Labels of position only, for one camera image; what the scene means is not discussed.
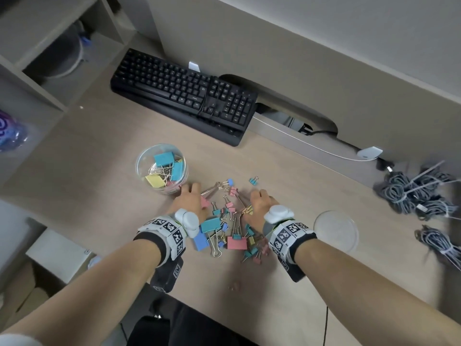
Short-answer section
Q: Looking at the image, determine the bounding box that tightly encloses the purple label water bottle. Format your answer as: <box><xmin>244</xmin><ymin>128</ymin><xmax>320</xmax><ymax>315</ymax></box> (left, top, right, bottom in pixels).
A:
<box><xmin>0</xmin><ymin>110</ymin><xmax>29</xmax><ymax>154</ymax></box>

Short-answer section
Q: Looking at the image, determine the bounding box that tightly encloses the grey left marker wristband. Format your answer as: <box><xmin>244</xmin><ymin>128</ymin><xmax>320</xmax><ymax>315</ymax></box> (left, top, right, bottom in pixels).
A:
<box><xmin>133</xmin><ymin>216</ymin><xmax>188</xmax><ymax>269</ymax></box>

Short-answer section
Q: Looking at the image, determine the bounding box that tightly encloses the beige wooden shelf unit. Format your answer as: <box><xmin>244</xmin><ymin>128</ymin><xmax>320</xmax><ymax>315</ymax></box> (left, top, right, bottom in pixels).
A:
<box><xmin>0</xmin><ymin>0</ymin><xmax>137</xmax><ymax>188</ymax></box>

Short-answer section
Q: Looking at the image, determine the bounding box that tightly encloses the transparent round plastic lid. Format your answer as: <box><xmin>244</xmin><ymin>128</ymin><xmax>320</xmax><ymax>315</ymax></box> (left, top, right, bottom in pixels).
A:
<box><xmin>313</xmin><ymin>210</ymin><xmax>360</xmax><ymax>253</ymax></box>

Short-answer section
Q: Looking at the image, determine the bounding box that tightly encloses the blue large binder clip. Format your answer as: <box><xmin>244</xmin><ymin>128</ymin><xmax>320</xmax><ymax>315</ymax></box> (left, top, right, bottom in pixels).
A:
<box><xmin>193</xmin><ymin>232</ymin><xmax>209</xmax><ymax>252</ymax></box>

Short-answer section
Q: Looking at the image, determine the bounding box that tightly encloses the white box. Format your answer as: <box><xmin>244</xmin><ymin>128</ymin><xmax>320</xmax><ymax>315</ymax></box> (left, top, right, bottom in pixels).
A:
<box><xmin>25</xmin><ymin>228</ymin><xmax>96</xmax><ymax>285</ymax></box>

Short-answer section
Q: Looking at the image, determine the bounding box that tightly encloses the white hand tracker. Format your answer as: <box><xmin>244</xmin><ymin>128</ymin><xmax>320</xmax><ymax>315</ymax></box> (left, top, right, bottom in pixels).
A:
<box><xmin>263</xmin><ymin>205</ymin><xmax>294</xmax><ymax>224</ymax></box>
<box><xmin>174</xmin><ymin>208</ymin><xmax>201</xmax><ymax>238</ymax></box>

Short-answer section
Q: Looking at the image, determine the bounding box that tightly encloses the white right hand tracker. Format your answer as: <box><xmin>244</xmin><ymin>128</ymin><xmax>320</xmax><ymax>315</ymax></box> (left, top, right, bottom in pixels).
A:
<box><xmin>263</xmin><ymin>205</ymin><xmax>294</xmax><ymax>224</ymax></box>

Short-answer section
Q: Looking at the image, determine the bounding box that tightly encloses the white round device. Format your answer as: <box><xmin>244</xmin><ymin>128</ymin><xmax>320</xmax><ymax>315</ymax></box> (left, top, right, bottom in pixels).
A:
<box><xmin>23</xmin><ymin>19</ymin><xmax>94</xmax><ymax>85</ymax></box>

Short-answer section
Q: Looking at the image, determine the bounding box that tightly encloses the grey cable bundle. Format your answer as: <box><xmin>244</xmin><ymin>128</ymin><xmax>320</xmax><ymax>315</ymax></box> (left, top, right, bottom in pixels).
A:
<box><xmin>414</xmin><ymin>225</ymin><xmax>461</xmax><ymax>271</ymax></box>
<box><xmin>407</xmin><ymin>161</ymin><xmax>451</xmax><ymax>198</ymax></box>
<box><xmin>414</xmin><ymin>198</ymin><xmax>460</xmax><ymax>222</ymax></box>
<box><xmin>374</xmin><ymin>171</ymin><xmax>411</xmax><ymax>215</ymax></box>

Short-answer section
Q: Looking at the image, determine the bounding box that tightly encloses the grey right marker wristband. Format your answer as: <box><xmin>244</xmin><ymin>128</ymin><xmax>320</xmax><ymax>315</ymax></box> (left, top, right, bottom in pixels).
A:
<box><xmin>263</xmin><ymin>219</ymin><xmax>317</xmax><ymax>265</ymax></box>

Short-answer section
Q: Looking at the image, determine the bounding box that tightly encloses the person's white left sleeve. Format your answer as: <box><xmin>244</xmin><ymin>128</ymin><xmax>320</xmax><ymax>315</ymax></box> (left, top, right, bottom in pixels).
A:
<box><xmin>0</xmin><ymin>333</ymin><xmax>42</xmax><ymax>346</ymax></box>

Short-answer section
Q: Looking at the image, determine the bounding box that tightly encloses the thin white cable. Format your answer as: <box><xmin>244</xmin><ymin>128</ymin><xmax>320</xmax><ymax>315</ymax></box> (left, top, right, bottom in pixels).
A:
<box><xmin>252</xmin><ymin>117</ymin><xmax>364</xmax><ymax>162</ymax></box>

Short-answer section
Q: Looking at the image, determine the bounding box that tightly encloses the black power cable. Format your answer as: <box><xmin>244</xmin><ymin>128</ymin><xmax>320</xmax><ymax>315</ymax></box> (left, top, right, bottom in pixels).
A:
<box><xmin>306</xmin><ymin>129</ymin><xmax>338</xmax><ymax>139</ymax></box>

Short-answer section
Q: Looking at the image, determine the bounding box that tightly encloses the white left hand tracker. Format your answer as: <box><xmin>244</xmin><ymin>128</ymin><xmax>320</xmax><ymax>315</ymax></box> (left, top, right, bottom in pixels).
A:
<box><xmin>174</xmin><ymin>208</ymin><xmax>201</xmax><ymax>238</ymax></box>

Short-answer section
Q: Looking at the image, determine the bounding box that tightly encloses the cardboard box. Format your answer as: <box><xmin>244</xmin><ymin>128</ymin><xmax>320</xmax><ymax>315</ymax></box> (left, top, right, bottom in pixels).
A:
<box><xmin>0</xmin><ymin>261</ymin><xmax>51</xmax><ymax>321</ymax></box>

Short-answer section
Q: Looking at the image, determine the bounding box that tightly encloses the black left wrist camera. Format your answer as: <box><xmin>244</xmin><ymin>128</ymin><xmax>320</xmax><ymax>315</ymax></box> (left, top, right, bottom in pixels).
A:
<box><xmin>149</xmin><ymin>255</ymin><xmax>184</xmax><ymax>294</ymax></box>

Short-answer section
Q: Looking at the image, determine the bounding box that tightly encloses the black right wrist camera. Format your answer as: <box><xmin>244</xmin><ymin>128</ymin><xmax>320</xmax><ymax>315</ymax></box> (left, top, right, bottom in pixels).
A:
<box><xmin>277</xmin><ymin>254</ymin><xmax>307</xmax><ymax>284</ymax></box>

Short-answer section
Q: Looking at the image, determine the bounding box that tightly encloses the person's left forearm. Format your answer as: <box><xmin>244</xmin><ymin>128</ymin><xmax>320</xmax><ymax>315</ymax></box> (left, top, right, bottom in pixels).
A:
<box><xmin>0</xmin><ymin>239</ymin><xmax>163</xmax><ymax>346</ymax></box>

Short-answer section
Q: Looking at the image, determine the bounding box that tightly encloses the grey marker wristband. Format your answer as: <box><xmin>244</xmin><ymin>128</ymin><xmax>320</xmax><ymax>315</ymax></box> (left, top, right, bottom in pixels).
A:
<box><xmin>263</xmin><ymin>219</ymin><xmax>317</xmax><ymax>265</ymax></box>
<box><xmin>133</xmin><ymin>216</ymin><xmax>188</xmax><ymax>269</ymax></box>

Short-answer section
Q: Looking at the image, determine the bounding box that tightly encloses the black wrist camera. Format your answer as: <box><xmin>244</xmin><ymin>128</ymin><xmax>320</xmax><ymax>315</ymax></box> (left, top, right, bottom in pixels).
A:
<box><xmin>277</xmin><ymin>254</ymin><xmax>307</xmax><ymax>284</ymax></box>
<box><xmin>149</xmin><ymin>255</ymin><xmax>184</xmax><ymax>294</ymax></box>

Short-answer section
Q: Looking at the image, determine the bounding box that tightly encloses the pile of mixed binder clips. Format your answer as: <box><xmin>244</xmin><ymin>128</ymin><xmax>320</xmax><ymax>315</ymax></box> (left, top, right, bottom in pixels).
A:
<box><xmin>193</xmin><ymin>175</ymin><xmax>271</xmax><ymax>265</ymax></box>

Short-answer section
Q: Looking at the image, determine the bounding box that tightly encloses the black keyboard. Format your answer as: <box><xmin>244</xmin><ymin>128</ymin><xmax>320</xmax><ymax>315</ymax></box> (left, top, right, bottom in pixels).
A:
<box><xmin>109</xmin><ymin>48</ymin><xmax>259</xmax><ymax>148</ymax></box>

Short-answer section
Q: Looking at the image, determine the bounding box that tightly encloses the person's left hand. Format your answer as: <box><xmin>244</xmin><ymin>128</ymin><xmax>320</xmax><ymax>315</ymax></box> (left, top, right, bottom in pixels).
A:
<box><xmin>169</xmin><ymin>182</ymin><xmax>209</xmax><ymax>227</ymax></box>

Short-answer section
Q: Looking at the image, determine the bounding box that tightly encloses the large clear plastic jar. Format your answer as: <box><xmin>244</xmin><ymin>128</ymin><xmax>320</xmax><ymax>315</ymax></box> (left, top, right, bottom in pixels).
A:
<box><xmin>135</xmin><ymin>143</ymin><xmax>189</xmax><ymax>195</ymax></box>

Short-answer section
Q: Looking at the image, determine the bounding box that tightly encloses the person's right hand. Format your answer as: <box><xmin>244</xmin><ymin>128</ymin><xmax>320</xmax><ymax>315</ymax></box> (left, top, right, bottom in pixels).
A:
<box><xmin>248</xmin><ymin>189</ymin><xmax>280</xmax><ymax>231</ymax></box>

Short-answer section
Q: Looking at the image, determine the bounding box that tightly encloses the person's right forearm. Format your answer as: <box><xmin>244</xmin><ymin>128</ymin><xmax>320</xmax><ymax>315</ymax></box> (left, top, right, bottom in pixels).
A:
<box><xmin>295</xmin><ymin>239</ymin><xmax>461</xmax><ymax>346</ymax></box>

